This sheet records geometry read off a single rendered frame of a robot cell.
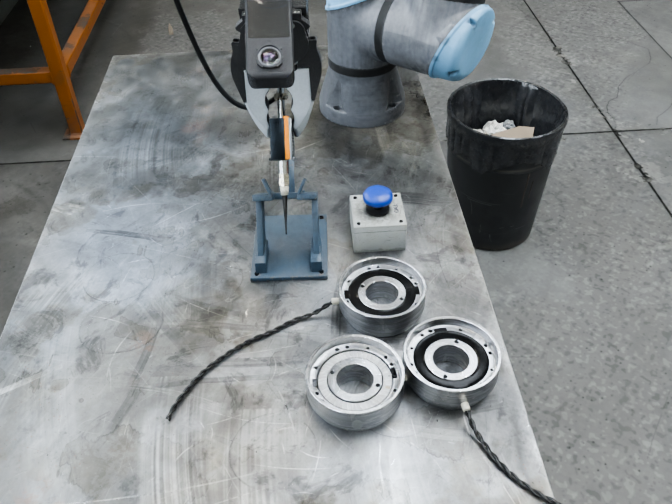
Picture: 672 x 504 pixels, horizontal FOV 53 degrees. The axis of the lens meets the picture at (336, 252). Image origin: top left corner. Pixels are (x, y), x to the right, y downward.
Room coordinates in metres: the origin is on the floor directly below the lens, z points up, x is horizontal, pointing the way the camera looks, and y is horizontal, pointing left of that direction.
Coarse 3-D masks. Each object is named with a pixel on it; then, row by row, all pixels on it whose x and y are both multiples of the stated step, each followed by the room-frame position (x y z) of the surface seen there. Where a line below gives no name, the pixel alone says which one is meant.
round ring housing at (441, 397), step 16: (432, 320) 0.52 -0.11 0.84; (448, 320) 0.52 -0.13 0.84; (464, 320) 0.52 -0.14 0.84; (416, 336) 0.51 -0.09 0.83; (480, 336) 0.50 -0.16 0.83; (432, 352) 0.48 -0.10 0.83; (448, 352) 0.49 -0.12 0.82; (464, 352) 0.48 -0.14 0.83; (496, 352) 0.47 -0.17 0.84; (432, 368) 0.46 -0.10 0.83; (464, 368) 0.48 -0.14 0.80; (496, 368) 0.45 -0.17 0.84; (416, 384) 0.44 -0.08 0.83; (432, 384) 0.43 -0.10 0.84; (480, 384) 0.43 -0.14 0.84; (432, 400) 0.43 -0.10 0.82; (448, 400) 0.42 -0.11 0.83; (464, 400) 0.42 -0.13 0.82; (480, 400) 0.43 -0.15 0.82
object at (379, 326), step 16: (384, 256) 0.63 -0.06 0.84; (352, 272) 0.61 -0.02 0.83; (400, 272) 0.61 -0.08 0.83; (416, 272) 0.60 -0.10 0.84; (368, 288) 0.59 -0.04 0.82; (384, 288) 0.60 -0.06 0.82; (400, 288) 0.58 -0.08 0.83; (368, 304) 0.56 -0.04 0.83; (384, 304) 0.56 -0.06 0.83; (416, 304) 0.54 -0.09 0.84; (352, 320) 0.54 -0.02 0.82; (368, 320) 0.53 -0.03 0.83; (384, 320) 0.52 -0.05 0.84; (400, 320) 0.53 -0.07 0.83; (416, 320) 0.54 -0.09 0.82; (384, 336) 0.53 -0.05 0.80
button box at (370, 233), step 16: (352, 208) 0.72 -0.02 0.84; (368, 208) 0.72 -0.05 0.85; (384, 208) 0.71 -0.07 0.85; (400, 208) 0.72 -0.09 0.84; (352, 224) 0.70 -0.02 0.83; (368, 224) 0.69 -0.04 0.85; (384, 224) 0.69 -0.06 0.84; (400, 224) 0.69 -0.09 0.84; (352, 240) 0.71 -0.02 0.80; (368, 240) 0.68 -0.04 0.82; (384, 240) 0.68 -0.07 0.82; (400, 240) 0.68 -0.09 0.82
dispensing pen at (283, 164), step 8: (280, 88) 0.70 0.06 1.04; (280, 96) 0.69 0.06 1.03; (280, 104) 0.69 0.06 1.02; (280, 112) 0.69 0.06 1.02; (272, 120) 0.67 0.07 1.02; (280, 120) 0.67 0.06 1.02; (272, 128) 0.66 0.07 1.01; (280, 128) 0.66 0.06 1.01; (272, 136) 0.66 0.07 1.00; (280, 136) 0.66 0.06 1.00; (272, 144) 0.65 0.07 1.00; (280, 144) 0.65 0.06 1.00; (272, 152) 0.65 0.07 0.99; (280, 152) 0.65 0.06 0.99; (272, 160) 0.64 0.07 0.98; (280, 160) 0.65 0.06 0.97; (288, 160) 0.66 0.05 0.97; (280, 168) 0.65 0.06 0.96; (288, 168) 0.65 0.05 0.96; (280, 176) 0.65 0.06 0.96; (288, 176) 0.65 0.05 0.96; (280, 184) 0.64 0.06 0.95; (288, 184) 0.64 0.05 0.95; (288, 192) 0.64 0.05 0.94
